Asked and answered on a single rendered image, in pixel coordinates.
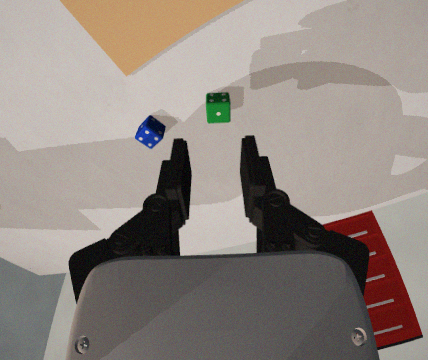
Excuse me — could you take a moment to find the tan square mat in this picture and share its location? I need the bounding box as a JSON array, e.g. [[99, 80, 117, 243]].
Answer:
[[60, 0, 244, 77]]

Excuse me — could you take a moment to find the blue die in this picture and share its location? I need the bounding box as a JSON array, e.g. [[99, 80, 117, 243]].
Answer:
[[135, 115, 166, 149]]

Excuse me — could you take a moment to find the green die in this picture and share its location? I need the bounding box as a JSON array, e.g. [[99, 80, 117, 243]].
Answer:
[[206, 92, 230, 123]]

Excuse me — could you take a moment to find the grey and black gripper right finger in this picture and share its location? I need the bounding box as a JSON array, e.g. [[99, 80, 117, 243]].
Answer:
[[240, 135, 370, 296]]

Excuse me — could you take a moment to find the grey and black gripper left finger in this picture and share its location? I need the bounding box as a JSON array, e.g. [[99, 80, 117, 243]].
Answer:
[[69, 138, 192, 304]]

